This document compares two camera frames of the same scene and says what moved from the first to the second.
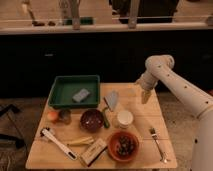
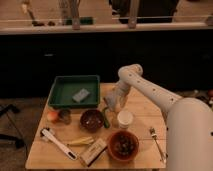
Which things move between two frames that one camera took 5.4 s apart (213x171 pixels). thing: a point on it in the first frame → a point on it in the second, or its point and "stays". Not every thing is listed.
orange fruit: (52, 116) stays
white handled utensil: (66, 151) stays
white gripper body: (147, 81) → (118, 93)
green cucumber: (107, 122) stays
